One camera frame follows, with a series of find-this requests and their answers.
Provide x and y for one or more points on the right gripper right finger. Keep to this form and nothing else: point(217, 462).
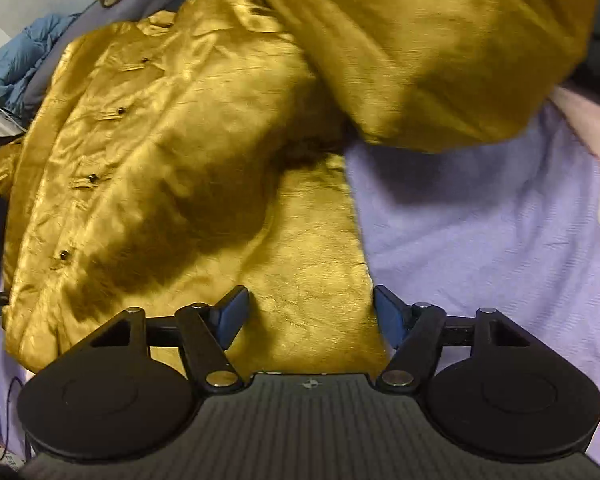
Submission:
point(414, 333)

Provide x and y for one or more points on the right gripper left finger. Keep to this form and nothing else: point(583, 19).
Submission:
point(206, 332)

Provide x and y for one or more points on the gold satin jacket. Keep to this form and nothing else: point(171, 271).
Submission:
point(428, 75)

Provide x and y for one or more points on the purple floral bed sheet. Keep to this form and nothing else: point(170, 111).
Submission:
point(480, 259)

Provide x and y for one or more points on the blue duvet pile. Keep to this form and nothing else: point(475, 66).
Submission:
point(24, 54)

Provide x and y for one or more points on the teal bed with grey blanket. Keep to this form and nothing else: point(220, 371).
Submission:
point(94, 17)

